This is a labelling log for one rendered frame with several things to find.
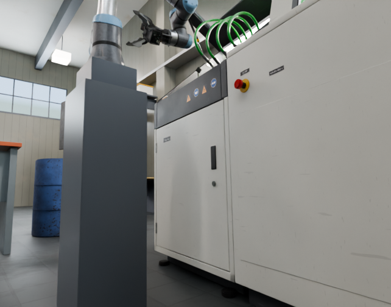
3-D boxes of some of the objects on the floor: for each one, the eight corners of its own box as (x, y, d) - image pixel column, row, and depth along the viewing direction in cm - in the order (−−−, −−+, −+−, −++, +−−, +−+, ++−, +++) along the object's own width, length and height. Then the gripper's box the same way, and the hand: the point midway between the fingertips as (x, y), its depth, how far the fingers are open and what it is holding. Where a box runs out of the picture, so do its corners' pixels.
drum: (78, 228, 315) (80, 162, 325) (92, 232, 275) (94, 158, 285) (27, 233, 284) (31, 161, 294) (34, 239, 244) (39, 155, 254)
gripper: (177, 19, 128) (140, 8, 115) (165, 59, 138) (131, 54, 124) (167, 13, 133) (131, 3, 119) (157, 53, 142) (122, 47, 129)
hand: (128, 27), depth 123 cm, fingers open, 14 cm apart
